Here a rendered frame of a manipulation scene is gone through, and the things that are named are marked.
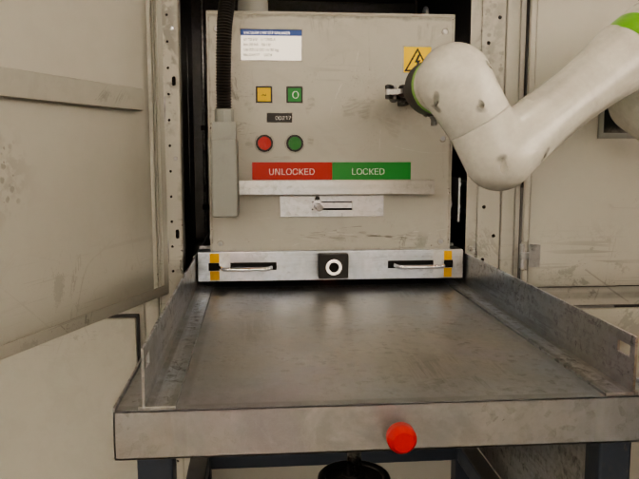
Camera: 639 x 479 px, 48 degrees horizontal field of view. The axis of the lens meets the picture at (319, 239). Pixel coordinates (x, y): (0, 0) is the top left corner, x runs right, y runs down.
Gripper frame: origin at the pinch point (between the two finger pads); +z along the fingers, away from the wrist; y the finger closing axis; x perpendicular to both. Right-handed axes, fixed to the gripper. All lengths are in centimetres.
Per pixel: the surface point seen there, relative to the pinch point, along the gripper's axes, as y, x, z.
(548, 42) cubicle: 29.2, 10.9, 1.5
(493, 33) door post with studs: 18.6, 12.8, 3.6
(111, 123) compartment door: -55, -5, -8
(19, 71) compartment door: -63, 1, -33
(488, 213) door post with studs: 18.5, -23.3, 3.5
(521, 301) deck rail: 13.4, -34.8, -29.3
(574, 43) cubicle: 34.7, 10.8, 1.5
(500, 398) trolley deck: -2, -38, -64
